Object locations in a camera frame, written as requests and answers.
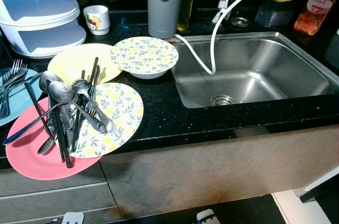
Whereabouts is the pink plate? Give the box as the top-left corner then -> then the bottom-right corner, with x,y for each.
5,97 -> 104,181

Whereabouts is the peach soap pump bottle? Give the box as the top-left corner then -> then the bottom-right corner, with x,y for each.
293,0 -> 339,37

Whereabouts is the steel sink drain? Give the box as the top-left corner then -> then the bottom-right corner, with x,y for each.
212,95 -> 236,107

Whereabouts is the white printed cup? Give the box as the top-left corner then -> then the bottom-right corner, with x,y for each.
83,5 -> 111,35

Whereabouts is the pale yellow plate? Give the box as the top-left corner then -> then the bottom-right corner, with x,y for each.
47,43 -> 123,84

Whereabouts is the white bowl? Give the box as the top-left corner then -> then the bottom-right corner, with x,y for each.
124,66 -> 170,80

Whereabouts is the large lemon print plate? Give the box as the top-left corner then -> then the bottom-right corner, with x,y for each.
69,82 -> 145,159

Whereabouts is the steel spoon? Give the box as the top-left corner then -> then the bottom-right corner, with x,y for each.
39,70 -> 61,127
48,81 -> 106,133
2,105 -> 64,146
72,78 -> 117,133
37,113 -> 64,156

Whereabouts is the yellow oil bottle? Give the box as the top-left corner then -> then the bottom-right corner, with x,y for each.
176,0 -> 197,33

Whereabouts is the grey cylindrical water filter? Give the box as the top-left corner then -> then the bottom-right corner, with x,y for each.
147,0 -> 220,39

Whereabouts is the black chopstick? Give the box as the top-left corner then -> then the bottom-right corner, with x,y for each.
77,65 -> 101,150
22,81 -> 53,135
49,102 -> 67,162
74,56 -> 100,153
51,102 -> 75,169

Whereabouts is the dark sponge holder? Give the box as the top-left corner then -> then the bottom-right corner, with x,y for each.
254,0 -> 295,28

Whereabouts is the steel fork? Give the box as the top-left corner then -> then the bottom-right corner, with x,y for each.
0,64 -> 28,95
0,59 -> 23,88

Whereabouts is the white tiered storage container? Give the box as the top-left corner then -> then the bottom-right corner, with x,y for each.
0,0 -> 87,59

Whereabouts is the brown stone-look cabinet front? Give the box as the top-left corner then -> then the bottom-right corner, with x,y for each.
100,123 -> 339,219

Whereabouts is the stainless steel sink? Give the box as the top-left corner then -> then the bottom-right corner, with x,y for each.
171,32 -> 339,109

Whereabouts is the round steel hole cover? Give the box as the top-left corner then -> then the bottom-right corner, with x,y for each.
230,16 -> 251,28

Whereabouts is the small lemon print plate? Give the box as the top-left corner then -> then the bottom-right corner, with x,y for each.
110,37 -> 179,75

